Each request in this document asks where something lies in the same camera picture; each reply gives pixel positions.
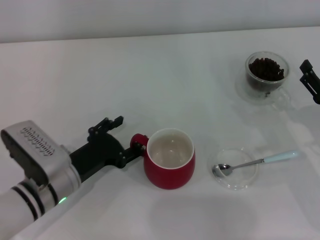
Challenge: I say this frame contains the steel spoon with blue handle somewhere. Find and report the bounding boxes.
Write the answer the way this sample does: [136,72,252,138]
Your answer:
[211,149,300,177]

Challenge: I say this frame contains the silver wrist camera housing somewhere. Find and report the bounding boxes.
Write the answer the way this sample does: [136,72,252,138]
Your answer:
[0,119,73,187]

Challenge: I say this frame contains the clear glass saucer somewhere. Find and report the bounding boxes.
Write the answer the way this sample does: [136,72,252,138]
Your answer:
[234,66,293,107]
[209,147,259,192]

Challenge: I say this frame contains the red ceramic mug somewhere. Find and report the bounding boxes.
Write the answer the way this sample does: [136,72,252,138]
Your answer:
[129,127,196,190]

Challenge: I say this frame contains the dark coffee beans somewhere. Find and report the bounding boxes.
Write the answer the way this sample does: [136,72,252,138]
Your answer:
[246,57,286,91]

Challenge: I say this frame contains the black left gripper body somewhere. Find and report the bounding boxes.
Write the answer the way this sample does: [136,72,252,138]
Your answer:
[68,132,127,183]

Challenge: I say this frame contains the clear glass cup with handle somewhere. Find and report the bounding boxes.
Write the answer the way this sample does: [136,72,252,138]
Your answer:
[244,51,291,111]

